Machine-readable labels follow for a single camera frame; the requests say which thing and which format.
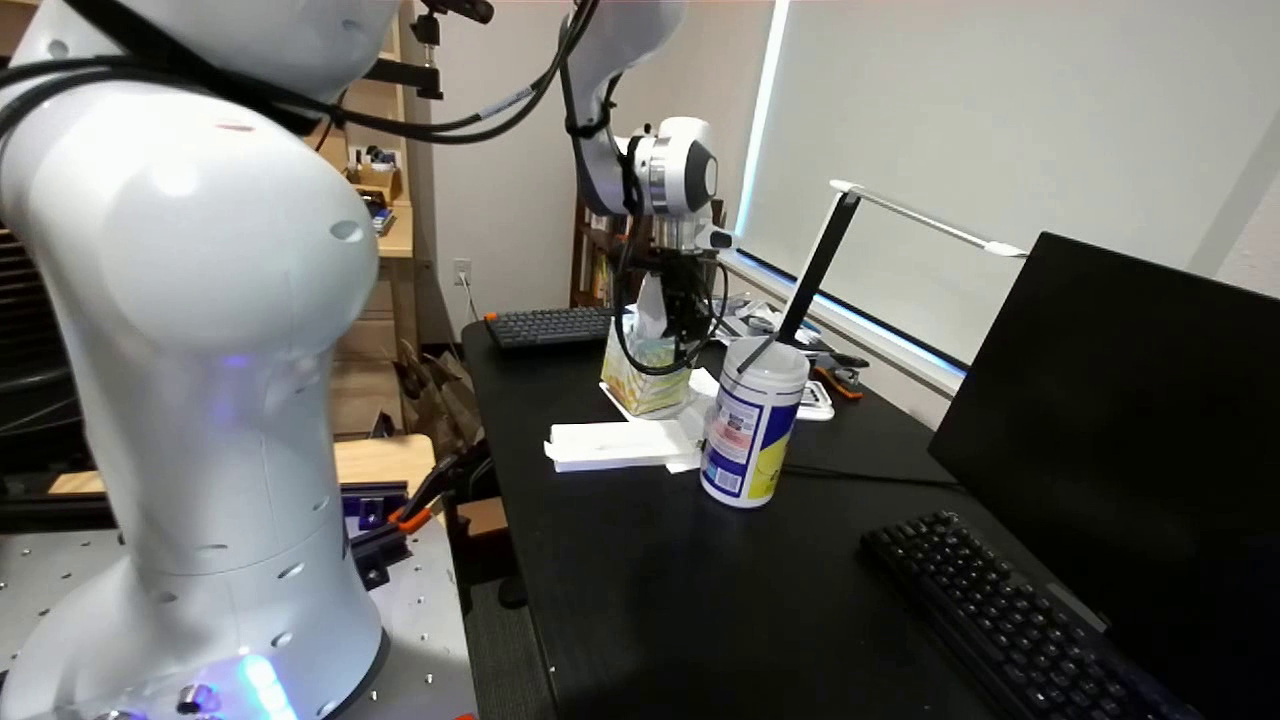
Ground white blue yellow wipes canister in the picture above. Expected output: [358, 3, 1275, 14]
[697, 330, 811, 512]

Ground large black computer keyboard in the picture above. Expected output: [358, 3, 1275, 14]
[858, 508, 1203, 720]

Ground light wooden board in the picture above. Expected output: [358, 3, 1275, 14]
[47, 427, 441, 499]

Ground small cardboard box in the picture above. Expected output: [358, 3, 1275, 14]
[344, 139, 409, 203]

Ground flat white paper stack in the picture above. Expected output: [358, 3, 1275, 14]
[540, 417, 711, 481]

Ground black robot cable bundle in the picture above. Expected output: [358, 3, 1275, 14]
[0, 0, 730, 379]

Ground white window roller blind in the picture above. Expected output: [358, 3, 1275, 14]
[729, 0, 1280, 391]

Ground black metal clamp bracket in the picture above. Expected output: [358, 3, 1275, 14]
[376, 0, 497, 102]

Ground yellow patterned tissue box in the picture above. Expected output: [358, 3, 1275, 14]
[595, 301, 701, 425]

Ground light wooden shelf unit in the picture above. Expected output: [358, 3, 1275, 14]
[312, 0, 447, 444]

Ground black computer monitor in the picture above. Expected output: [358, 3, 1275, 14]
[928, 227, 1280, 720]

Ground orange handled pliers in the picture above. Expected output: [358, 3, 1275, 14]
[347, 452, 465, 550]

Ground small black keyboard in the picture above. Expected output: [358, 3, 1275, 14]
[482, 305, 616, 357]

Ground orange handled tool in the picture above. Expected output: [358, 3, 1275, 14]
[811, 359, 867, 406]

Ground dark brown wooden bookshelf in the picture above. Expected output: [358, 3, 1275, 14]
[567, 164, 730, 314]

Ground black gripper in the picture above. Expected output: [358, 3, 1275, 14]
[638, 244, 729, 370]

